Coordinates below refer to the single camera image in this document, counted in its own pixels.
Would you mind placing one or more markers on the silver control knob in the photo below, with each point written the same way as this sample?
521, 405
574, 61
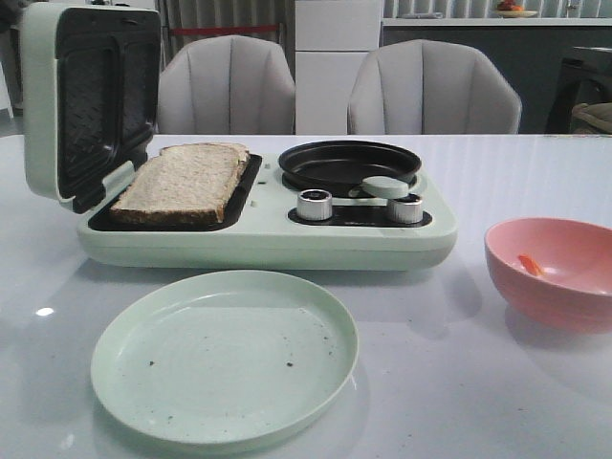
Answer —
314, 205
407, 210

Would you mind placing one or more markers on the green breakfast maker lid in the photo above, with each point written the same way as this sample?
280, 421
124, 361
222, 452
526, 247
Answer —
90, 79

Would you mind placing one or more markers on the left grey armchair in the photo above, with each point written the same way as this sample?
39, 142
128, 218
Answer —
227, 85

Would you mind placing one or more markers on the white kitchen counter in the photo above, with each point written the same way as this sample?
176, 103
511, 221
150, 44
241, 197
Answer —
401, 23

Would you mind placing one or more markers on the grey armchair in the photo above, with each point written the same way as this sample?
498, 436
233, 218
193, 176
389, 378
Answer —
431, 88
227, 85

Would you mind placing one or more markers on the right silver control knob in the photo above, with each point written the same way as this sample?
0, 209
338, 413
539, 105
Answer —
407, 210

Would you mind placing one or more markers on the fruit plate on counter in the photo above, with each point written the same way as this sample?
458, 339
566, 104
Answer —
510, 9

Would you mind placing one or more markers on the orange toy shrimp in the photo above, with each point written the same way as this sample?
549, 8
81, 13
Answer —
530, 265

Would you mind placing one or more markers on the green breakfast maker base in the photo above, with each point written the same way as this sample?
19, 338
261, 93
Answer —
267, 234

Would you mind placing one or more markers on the pink plastic bowl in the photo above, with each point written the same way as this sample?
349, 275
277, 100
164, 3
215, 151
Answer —
574, 293

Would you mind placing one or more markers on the white refrigerator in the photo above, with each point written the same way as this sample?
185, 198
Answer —
332, 38

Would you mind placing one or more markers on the black round frying pan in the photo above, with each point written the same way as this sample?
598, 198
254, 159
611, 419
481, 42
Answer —
339, 166

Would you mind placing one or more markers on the left silver control knob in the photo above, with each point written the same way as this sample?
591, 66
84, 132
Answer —
314, 205

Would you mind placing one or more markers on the dark appliance at right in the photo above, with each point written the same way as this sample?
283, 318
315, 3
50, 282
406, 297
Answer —
584, 77

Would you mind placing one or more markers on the right grey armchair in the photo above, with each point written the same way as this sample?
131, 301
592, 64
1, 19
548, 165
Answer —
431, 88

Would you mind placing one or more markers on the light green round plate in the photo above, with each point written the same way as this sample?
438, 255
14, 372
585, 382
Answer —
226, 362

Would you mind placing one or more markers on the bread slice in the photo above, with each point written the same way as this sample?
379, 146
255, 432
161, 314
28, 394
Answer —
164, 194
207, 157

